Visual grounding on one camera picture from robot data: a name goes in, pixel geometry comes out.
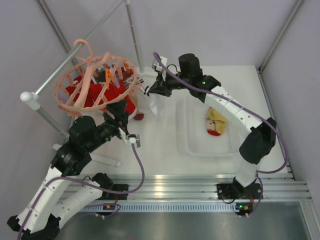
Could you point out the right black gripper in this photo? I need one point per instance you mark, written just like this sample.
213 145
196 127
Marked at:
161 86

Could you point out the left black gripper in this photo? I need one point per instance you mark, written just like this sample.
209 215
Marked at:
119 109

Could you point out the white sock black stripes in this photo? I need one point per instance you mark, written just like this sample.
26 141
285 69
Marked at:
143 102

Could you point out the pink round clip hanger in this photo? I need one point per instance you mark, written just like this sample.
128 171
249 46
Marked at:
73 84

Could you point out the yellow sock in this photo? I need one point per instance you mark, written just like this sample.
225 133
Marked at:
220 121

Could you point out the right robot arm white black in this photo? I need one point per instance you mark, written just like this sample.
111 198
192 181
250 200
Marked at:
258 133

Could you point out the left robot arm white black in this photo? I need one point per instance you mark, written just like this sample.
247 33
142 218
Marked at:
45 216

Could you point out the orange clothes peg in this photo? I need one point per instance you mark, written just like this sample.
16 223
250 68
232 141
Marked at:
109 78

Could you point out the red sock white cuff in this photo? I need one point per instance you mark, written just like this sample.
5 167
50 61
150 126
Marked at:
110 94

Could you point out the white perforated plastic basket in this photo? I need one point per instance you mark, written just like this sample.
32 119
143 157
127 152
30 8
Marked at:
201 136

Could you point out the red white patterned sock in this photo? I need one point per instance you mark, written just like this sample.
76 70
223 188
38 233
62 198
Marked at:
211 127

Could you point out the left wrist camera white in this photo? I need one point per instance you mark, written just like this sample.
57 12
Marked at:
129 139

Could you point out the aluminium mounting rail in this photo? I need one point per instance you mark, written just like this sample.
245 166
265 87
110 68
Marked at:
198 193

